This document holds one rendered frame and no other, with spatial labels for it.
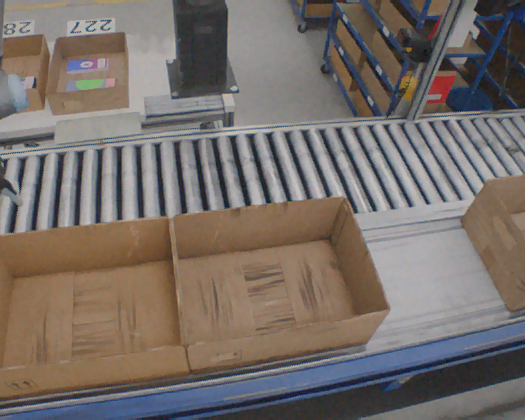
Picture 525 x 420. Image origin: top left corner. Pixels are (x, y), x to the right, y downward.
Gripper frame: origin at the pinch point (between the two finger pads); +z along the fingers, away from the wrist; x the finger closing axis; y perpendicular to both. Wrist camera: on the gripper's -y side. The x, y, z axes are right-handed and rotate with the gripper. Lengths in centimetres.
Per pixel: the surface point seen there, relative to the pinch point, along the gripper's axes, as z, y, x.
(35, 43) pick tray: -1, 87, 1
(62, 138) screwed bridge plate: 5.0, 32.9, -13.9
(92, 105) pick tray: 2, 46, -24
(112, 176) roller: 5.6, 12.9, -31.3
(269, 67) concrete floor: 80, 175, -125
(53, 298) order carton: -8.6, -36.4, -20.2
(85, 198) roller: 5.3, 4.6, -23.1
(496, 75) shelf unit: 46, 109, -257
